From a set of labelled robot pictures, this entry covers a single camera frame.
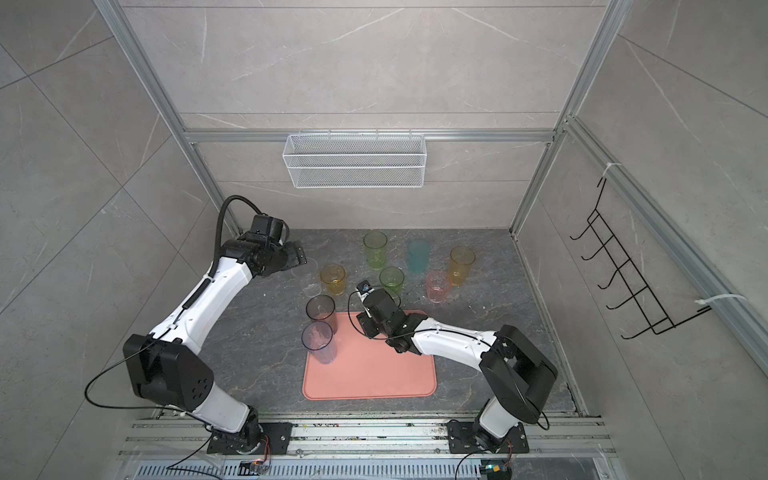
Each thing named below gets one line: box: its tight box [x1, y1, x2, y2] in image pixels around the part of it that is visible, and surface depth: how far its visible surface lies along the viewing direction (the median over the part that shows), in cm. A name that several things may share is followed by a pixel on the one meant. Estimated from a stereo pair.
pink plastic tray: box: [303, 311, 437, 400], surface depth 85 cm
